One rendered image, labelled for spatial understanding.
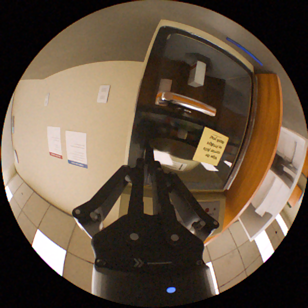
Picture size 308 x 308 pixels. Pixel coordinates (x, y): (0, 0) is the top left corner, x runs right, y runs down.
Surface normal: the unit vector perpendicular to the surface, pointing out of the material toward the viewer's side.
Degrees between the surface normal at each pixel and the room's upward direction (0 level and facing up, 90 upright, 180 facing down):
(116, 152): 90
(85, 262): 179
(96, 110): 90
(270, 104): 90
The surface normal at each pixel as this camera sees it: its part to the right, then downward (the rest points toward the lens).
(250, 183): -0.98, -0.17
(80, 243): 0.20, -0.91
